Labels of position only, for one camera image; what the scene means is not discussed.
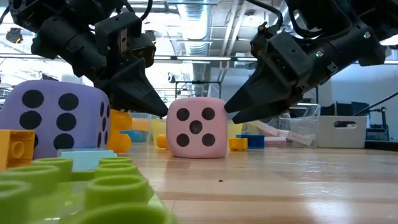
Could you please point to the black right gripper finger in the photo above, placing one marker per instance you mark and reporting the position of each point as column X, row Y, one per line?
column 267, row 87
column 270, row 110

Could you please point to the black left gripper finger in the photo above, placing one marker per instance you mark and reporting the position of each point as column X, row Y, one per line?
column 133, row 93

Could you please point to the orange toy block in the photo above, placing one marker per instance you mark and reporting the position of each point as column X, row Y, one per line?
column 140, row 125

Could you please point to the pink foam dice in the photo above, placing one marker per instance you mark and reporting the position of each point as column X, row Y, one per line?
column 196, row 146

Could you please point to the lavender foam dice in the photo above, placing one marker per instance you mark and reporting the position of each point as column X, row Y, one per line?
column 49, row 90

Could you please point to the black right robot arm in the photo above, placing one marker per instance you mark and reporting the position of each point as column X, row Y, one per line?
column 348, row 46

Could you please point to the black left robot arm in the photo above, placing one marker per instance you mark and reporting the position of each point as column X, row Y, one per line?
column 62, row 37

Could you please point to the small yellow toy block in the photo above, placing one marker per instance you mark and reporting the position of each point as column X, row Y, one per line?
column 237, row 144

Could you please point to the white building pillar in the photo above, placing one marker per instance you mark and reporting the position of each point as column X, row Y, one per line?
column 73, row 78

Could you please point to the black overhead light bar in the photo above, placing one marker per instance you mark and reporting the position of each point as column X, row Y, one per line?
column 202, row 58

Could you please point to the grey storage basket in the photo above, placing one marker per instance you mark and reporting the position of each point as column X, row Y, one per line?
column 342, row 138

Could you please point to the light blue toy block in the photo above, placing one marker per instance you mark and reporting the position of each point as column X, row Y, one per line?
column 84, row 158

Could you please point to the lime green toy block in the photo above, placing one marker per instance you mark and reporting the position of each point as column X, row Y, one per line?
column 115, row 189

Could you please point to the dark blue equipment cart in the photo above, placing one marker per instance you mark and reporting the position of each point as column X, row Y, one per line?
column 377, row 130

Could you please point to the silver ceiling air duct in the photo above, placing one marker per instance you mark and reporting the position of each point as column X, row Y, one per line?
column 194, row 25

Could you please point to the black ceiling camera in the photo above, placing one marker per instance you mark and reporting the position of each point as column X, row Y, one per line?
column 14, row 35

